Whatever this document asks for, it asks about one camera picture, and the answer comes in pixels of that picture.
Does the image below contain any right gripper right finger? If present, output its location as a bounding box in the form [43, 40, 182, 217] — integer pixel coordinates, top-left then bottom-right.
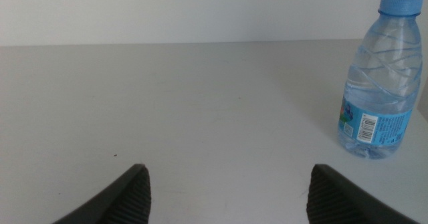
[306, 164, 422, 224]

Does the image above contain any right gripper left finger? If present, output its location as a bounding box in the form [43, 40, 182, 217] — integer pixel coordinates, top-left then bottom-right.
[51, 163, 152, 224]

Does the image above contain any blue water bottle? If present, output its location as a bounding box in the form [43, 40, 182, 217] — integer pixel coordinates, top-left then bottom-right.
[337, 0, 425, 160]

